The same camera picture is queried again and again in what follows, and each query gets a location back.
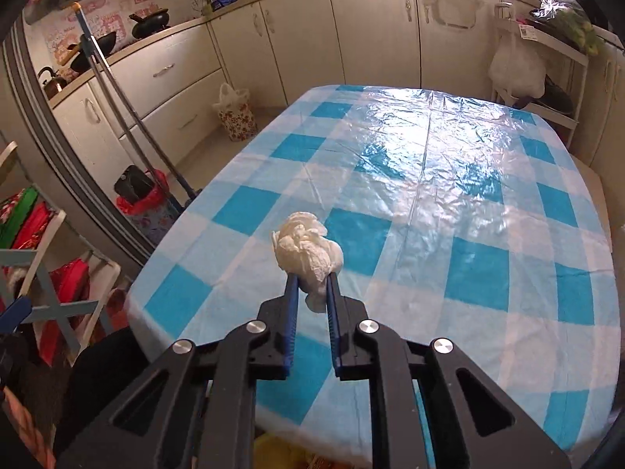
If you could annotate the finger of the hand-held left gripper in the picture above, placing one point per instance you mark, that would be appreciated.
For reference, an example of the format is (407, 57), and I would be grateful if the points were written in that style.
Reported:
(17, 312)

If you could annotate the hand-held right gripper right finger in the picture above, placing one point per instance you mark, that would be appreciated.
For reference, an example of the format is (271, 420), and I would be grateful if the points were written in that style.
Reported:
(334, 332)

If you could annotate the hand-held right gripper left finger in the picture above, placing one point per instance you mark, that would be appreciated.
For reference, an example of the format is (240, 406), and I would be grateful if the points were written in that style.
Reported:
(291, 332)

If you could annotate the white tissue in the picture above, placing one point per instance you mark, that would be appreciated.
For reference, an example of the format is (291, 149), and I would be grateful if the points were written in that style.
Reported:
(307, 254)

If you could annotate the yellow plastic basin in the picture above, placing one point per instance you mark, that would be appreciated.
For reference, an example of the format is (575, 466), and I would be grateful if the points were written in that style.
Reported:
(268, 449)

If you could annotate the blue and cream shoe rack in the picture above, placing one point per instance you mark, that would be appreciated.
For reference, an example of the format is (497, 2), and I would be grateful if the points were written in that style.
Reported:
(53, 310)

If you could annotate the pile of red green slippers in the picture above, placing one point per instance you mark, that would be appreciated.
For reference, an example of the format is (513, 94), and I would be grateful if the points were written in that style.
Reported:
(34, 224)

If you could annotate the person's left leg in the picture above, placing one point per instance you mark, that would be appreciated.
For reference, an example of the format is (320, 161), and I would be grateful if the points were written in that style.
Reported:
(107, 386)

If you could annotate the blue checked plastic tablecloth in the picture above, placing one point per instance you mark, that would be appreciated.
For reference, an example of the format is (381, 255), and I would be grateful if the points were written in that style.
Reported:
(439, 254)

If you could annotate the floral bucket with red liner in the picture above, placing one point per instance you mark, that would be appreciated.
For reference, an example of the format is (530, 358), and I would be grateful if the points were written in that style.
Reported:
(151, 220)

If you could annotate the black pouch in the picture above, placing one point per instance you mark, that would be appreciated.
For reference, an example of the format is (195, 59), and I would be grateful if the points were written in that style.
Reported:
(133, 183)

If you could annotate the floral patterned bag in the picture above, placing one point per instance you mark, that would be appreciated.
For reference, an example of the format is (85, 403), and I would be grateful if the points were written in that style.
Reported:
(237, 117)

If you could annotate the bronze kettle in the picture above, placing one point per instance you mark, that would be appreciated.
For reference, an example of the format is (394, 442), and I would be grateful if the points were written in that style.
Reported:
(51, 85)

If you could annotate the cream kitchen base cabinets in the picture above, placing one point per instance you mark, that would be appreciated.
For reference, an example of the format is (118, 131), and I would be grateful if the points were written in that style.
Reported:
(366, 34)

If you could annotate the cardboard sheet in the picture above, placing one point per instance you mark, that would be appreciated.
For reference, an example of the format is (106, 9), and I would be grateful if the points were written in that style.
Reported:
(593, 180)

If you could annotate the black wok on counter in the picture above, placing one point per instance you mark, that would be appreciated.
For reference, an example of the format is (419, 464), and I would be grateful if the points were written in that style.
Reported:
(151, 24)

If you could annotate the white plastic bag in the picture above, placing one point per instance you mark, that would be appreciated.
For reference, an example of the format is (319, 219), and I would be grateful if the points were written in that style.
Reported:
(517, 71)

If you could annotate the dark round pan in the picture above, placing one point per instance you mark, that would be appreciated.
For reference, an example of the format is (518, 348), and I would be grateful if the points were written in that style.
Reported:
(551, 97)

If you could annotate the blue packet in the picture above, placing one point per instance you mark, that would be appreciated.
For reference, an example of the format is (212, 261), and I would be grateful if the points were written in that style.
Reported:
(224, 2)

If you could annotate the white hanging door bin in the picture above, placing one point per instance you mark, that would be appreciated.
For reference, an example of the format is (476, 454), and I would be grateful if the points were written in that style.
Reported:
(451, 0)

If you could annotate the white trolley rack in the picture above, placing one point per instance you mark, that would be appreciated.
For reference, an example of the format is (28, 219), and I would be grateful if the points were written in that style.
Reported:
(581, 78)

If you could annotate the bag of green vegetables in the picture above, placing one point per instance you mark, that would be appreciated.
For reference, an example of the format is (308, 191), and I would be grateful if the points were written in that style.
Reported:
(571, 24)

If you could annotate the grey sliding door frame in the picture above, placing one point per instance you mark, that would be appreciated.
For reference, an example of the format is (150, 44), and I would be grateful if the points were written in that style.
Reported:
(73, 171)

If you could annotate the pink wall stickers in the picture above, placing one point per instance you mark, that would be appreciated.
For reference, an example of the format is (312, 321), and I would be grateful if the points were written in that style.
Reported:
(112, 19)

